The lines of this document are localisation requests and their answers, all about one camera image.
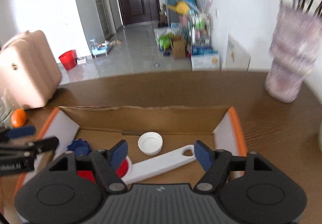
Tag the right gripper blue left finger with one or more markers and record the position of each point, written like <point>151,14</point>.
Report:
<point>106,163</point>

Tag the white plastic flat tool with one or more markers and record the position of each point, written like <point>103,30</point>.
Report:
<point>158,165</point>

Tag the yellow watering can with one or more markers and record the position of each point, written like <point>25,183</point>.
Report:
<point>181,8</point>

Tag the pink suitcase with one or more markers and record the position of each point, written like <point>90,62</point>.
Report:
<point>29,71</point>

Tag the red cardboard box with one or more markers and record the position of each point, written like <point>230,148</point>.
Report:
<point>218,127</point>

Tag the orange fruit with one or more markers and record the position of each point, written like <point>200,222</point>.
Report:
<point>18,118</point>

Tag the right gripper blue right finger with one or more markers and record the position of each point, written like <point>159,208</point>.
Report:
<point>215,163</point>

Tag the blue ridged cap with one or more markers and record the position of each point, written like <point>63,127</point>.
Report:
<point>79,147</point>

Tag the clear glass cup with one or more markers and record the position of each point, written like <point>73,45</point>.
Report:
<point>6,111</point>

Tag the white plastic jar lid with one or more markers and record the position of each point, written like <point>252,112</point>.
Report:
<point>150,143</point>

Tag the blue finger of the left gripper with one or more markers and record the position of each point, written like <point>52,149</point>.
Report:
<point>13,133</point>

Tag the red round lid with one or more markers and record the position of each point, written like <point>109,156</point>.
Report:
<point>121,171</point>

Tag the red plastic bucket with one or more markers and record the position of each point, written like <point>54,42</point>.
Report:
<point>68,59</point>

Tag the purple textured vase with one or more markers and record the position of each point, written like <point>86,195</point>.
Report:
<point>295,45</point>

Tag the brown cardboard carton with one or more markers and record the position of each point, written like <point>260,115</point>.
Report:
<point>178,46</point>

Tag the wire storage rack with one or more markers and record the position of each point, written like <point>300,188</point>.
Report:
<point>200,29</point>

